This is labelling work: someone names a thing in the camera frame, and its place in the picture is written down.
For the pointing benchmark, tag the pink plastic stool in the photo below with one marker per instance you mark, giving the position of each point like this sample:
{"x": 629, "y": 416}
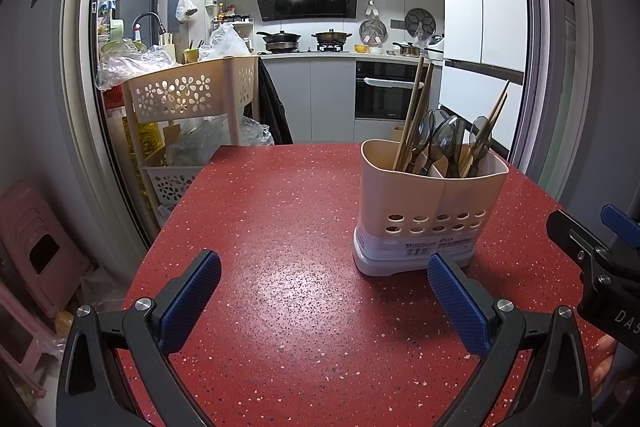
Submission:
{"x": 35, "y": 332}
{"x": 30, "y": 217}

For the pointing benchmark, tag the beige chopstick canister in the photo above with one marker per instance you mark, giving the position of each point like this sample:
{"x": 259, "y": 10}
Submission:
{"x": 168, "y": 52}

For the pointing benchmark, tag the white refrigerator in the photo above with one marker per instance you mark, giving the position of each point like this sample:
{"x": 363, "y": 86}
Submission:
{"x": 500, "y": 7}

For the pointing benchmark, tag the black jacket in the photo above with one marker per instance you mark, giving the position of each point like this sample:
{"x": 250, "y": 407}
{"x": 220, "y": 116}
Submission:
{"x": 275, "y": 107}

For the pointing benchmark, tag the cardboard box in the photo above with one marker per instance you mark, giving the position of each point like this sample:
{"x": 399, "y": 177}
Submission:
{"x": 400, "y": 133}

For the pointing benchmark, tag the yellow bag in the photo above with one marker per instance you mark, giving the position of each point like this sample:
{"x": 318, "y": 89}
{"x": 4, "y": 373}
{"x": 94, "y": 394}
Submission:
{"x": 145, "y": 139}

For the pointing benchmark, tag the person's right hand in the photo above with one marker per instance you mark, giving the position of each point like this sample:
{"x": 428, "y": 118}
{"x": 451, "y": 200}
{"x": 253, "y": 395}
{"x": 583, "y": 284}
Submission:
{"x": 604, "y": 367}

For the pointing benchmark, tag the yellow bowl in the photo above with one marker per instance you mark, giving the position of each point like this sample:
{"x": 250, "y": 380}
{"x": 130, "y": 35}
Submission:
{"x": 362, "y": 49}

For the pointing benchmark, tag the grey lower cabinets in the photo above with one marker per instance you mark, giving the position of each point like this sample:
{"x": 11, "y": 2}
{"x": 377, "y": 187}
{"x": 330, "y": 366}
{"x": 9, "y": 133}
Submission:
{"x": 325, "y": 97}

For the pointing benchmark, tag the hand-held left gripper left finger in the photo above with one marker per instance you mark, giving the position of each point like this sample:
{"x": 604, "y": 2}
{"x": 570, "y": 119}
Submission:
{"x": 192, "y": 302}

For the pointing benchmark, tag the beige flower-cutout storage cart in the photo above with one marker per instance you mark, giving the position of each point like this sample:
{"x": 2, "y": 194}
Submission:
{"x": 170, "y": 92}

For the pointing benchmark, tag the crumpled clear plastic bag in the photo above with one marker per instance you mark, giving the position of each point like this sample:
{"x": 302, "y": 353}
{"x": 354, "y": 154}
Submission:
{"x": 210, "y": 137}
{"x": 135, "y": 67}

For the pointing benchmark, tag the black wok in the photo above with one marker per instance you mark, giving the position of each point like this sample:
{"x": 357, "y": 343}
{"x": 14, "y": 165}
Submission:
{"x": 280, "y": 39}

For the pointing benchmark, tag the white rice cooker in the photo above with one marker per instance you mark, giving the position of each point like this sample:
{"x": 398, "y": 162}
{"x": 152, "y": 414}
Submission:
{"x": 436, "y": 53}

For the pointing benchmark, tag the grey sliding door frame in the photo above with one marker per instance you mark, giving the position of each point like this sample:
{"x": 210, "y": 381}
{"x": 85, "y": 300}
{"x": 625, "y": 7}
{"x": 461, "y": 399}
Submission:
{"x": 80, "y": 82}

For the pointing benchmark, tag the lidded cooking pot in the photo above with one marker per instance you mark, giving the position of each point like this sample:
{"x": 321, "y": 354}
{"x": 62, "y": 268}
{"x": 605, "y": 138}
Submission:
{"x": 331, "y": 37}

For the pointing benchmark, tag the condiment bottles rack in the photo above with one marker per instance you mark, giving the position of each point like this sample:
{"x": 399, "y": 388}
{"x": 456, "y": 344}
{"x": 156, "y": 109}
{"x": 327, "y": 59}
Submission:
{"x": 230, "y": 14}

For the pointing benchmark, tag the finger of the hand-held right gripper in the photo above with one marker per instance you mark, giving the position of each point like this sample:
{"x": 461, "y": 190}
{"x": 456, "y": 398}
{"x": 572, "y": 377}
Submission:
{"x": 622, "y": 227}
{"x": 565, "y": 229}

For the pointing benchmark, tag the white spray bottle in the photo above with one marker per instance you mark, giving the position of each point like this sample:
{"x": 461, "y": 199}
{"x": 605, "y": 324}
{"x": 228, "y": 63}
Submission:
{"x": 138, "y": 34}

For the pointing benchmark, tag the beige plastic utensil holder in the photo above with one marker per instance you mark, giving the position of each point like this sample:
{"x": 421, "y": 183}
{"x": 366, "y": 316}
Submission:
{"x": 400, "y": 197}

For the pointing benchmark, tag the round metal steamer rack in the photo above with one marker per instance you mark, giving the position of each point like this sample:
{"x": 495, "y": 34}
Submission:
{"x": 372, "y": 32}

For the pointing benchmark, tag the black built-in oven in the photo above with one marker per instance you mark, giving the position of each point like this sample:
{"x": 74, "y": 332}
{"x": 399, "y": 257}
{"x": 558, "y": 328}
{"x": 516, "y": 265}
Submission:
{"x": 380, "y": 102}

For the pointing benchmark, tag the clear floor plastic bag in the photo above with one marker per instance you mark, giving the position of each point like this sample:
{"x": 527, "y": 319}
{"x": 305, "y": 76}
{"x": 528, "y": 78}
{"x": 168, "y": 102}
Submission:
{"x": 100, "y": 292}

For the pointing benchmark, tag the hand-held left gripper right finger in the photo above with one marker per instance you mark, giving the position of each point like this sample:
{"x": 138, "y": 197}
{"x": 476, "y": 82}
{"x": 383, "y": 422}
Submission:
{"x": 460, "y": 304}

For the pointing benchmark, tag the hanging white plastic bag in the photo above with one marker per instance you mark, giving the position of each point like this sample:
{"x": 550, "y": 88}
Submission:
{"x": 185, "y": 9}

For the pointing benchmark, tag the red bag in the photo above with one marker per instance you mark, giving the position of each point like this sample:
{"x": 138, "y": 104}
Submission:
{"x": 114, "y": 98}

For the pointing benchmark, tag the dark round divided tray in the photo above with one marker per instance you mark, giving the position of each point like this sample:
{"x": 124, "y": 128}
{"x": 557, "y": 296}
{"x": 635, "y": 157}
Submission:
{"x": 419, "y": 21}

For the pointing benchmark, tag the steel saucepan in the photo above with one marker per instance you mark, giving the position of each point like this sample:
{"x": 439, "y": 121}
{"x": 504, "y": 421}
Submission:
{"x": 409, "y": 51}

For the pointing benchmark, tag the black kitchen faucet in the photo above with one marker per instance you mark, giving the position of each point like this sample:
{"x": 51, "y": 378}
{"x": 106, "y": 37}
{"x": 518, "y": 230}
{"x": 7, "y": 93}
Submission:
{"x": 147, "y": 15}

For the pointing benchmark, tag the wooden chopstick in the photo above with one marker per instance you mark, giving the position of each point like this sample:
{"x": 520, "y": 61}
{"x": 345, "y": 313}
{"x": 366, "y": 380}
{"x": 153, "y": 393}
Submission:
{"x": 501, "y": 93}
{"x": 499, "y": 107}
{"x": 424, "y": 97}
{"x": 411, "y": 107}

